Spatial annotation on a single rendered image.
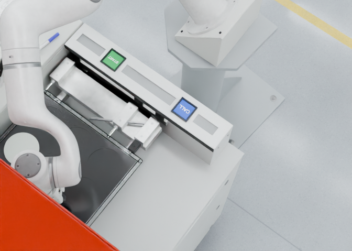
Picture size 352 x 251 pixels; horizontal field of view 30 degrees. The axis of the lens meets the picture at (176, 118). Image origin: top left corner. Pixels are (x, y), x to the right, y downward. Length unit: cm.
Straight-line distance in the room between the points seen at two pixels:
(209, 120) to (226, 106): 106
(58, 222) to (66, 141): 68
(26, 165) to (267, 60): 174
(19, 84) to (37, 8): 19
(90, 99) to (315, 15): 154
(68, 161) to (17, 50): 29
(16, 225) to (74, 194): 97
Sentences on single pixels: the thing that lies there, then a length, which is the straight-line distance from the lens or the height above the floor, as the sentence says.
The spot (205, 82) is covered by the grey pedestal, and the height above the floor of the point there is 58.
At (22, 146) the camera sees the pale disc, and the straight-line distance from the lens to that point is 194.
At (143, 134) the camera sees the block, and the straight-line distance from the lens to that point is 191.
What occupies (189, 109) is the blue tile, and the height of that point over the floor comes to 96.
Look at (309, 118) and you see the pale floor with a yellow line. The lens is 299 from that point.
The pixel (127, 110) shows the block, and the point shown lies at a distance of 194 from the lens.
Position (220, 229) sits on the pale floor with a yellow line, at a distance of 277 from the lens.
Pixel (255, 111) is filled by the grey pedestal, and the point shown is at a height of 1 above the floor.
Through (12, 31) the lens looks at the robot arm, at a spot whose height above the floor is 135.
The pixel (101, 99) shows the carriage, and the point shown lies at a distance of 199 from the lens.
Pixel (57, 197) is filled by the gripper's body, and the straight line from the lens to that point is 173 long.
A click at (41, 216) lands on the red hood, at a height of 182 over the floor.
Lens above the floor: 269
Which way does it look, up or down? 68 degrees down
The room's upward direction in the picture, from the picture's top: 5 degrees clockwise
